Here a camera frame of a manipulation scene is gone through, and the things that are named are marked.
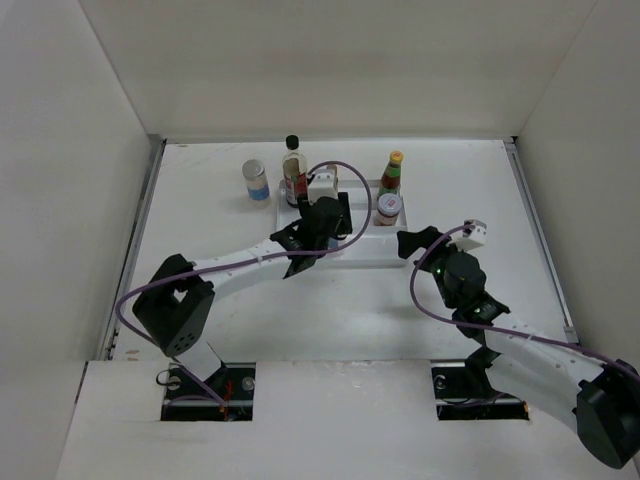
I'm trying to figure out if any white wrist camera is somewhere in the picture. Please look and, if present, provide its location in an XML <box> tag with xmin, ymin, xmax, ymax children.
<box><xmin>307</xmin><ymin>168</ymin><xmax>339</xmax><ymax>205</ymax></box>
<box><xmin>455</xmin><ymin>220</ymin><xmax>487</xmax><ymax>252</ymax></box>

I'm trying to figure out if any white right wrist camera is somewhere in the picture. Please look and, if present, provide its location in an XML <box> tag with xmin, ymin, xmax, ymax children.
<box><xmin>455</xmin><ymin>220</ymin><xmax>487</xmax><ymax>252</ymax></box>

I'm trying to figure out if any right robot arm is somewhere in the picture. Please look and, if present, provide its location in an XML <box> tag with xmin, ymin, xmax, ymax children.
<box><xmin>397</xmin><ymin>220</ymin><xmax>639</xmax><ymax>469</ymax></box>

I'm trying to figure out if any white lid sauce jar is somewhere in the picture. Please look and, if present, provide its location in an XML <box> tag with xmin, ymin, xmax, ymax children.
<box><xmin>374</xmin><ymin>193</ymin><xmax>403</xmax><ymax>226</ymax></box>

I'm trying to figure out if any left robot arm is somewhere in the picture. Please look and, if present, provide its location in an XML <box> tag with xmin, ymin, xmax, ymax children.
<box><xmin>132</xmin><ymin>192</ymin><xmax>353</xmax><ymax>399</ymax></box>

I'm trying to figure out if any yellow cap chili sauce bottle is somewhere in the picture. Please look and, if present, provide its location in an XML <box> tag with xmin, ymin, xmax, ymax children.
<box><xmin>377</xmin><ymin>150</ymin><xmax>404</xmax><ymax>197</ymax></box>

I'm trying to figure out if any silver lid spice jar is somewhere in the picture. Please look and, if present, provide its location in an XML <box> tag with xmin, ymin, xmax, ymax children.
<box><xmin>242</xmin><ymin>159</ymin><xmax>270</xmax><ymax>202</ymax></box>

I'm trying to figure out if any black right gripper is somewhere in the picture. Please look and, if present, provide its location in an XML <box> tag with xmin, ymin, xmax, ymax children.
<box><xmin>397</xmin><ymin>226</ymin><xmax>473</xmax><ymax>309</ymax></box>

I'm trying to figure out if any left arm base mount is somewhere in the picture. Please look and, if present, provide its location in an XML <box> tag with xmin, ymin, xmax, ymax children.
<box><xmin>155</xmin><ymin>363</ymin><xmax>256</xmax><ymax>422</ymax></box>

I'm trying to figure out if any white divided organizer tray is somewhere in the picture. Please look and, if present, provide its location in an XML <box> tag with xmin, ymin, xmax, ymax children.
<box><xmin>274</xmin><ymin>178</ymin><xmax>409</xmax><ymax>271</ymax></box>

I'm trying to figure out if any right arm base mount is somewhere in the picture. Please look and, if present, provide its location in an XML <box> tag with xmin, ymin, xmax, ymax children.
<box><xmin>430</xmin><ymin>347</ymin><xmax>529</xmax><ymax>421</ymax></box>

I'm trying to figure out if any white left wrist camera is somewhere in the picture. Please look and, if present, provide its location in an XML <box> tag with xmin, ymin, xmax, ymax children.
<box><xmin>307</xmin><ymin>168</ymin><xmax>339</xmax><ymax>205</ymax></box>

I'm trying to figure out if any black cap soy sauce bottle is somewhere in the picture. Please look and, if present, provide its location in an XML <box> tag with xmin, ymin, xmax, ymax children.
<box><xmin>282</xmin><ymin>135</ymin><xmax>308</xmax><ymax>208</ymax></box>

